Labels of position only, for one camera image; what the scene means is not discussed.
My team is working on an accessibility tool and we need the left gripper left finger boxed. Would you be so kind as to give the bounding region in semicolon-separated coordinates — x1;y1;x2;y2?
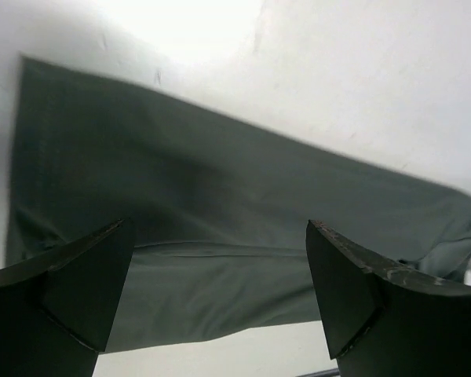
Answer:
0;220;135;377

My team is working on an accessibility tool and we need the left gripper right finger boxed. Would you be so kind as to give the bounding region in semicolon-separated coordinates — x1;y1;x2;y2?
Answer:
306;221;471;377

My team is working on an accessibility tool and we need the dark grey t-shirt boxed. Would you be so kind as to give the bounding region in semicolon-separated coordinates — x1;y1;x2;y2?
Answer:
5;57;471;353

